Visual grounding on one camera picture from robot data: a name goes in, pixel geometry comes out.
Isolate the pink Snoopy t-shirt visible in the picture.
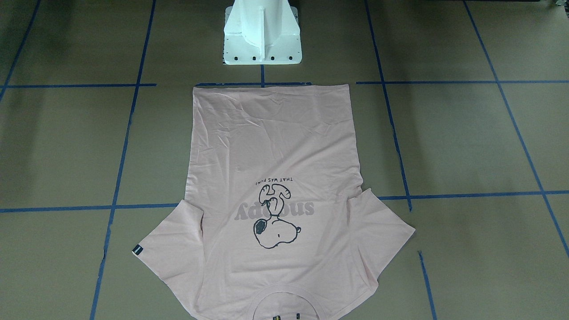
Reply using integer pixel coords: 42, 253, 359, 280
133, 85, 415, 320

